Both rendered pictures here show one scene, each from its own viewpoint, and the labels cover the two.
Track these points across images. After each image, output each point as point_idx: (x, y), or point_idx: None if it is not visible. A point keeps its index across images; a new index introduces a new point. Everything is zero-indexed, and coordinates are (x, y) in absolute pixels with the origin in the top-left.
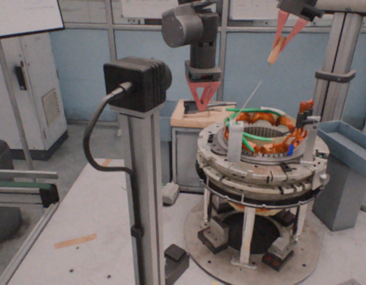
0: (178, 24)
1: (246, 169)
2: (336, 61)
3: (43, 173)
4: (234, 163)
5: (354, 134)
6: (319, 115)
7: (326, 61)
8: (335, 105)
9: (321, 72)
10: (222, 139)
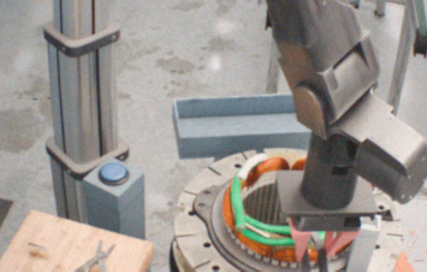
0: None
1: (386, 259)
2: (96, 13)
3: None
4: (368, 271)
5: (214, 106)
6: (96, 111)
7: (81, 21)
8: (115, 79)
9: (82, 44)
10: (292, 270)
